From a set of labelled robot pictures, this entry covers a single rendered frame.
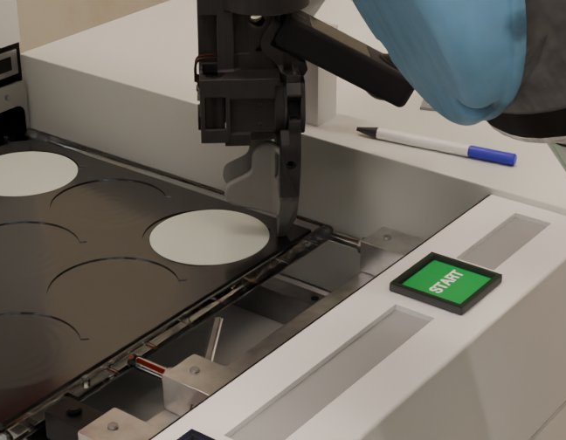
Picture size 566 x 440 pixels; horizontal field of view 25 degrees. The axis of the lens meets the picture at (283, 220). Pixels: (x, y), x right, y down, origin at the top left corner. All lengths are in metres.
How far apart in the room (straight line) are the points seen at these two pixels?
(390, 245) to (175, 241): 0.18
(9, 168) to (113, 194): 0.12
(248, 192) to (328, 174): 0.10
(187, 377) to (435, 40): 0.47
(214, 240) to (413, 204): 0.17
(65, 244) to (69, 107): 0.25
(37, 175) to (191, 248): 0.21
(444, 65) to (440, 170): 0.59
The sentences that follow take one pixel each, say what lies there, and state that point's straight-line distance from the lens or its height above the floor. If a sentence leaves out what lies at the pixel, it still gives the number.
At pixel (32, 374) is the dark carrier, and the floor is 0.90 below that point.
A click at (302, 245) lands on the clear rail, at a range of 1.04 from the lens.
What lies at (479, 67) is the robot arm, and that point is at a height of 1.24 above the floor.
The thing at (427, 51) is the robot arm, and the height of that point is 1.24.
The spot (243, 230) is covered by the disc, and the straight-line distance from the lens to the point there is 1.07.
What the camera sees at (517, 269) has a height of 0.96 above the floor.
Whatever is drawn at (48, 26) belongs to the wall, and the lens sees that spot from 3.20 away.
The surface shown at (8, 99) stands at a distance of 1.29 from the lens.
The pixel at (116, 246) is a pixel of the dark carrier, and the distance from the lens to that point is 1.05.
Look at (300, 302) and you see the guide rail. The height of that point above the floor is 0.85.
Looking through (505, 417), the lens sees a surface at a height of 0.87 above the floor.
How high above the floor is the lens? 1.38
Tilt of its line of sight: 27 degrees down
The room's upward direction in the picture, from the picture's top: straight up
